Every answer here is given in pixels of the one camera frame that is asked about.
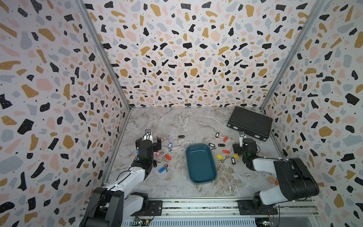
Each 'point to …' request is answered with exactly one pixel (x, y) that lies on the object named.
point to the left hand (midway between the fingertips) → (149, 136)
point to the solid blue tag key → (161, 169)
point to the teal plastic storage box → (201, 163)
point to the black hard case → (253, 123)
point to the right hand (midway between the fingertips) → (245, 141)
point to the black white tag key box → (217, 135)
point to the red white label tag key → (158, 153)
